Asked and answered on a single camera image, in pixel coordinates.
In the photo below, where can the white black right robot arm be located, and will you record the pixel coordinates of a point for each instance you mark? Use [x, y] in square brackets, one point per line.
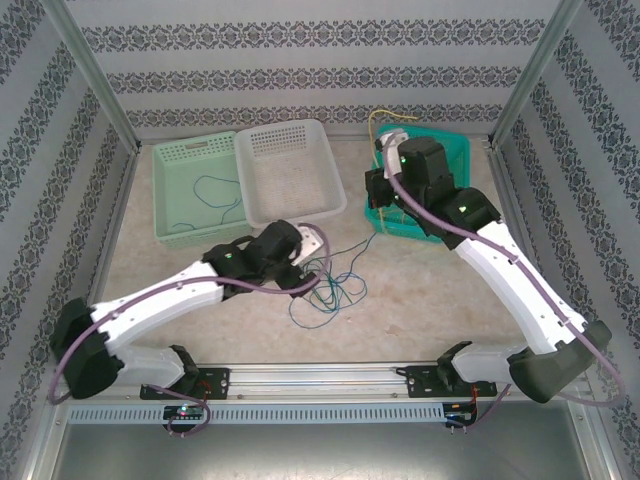
[515, 290]

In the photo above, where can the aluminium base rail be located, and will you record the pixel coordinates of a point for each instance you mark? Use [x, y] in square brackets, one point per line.
[320, 380]

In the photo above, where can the white plastic basket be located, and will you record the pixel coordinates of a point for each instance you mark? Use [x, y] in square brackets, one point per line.
[290, 175]

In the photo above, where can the teal plastic basket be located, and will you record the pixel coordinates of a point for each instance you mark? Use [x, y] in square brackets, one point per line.
[460, 160]

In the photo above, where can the grey metal shelf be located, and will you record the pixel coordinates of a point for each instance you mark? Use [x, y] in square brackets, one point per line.
[320, 455]

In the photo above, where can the aluminium frame post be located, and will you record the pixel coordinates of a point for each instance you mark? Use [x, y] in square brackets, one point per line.
[94, 75]
[535, 75]

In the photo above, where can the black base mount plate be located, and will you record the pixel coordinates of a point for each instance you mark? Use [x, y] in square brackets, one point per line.
[220, 382]
[420, 382]

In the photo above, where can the light green plastic basket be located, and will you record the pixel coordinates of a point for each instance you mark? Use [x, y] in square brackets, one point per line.
[180, 165]

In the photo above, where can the small circuit board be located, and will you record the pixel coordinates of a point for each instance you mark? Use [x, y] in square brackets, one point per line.
[185, 412]
[460, 414]

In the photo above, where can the aluminium frame side beam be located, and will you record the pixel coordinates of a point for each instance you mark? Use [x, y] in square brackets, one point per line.
[114, 225]
[505, 180]

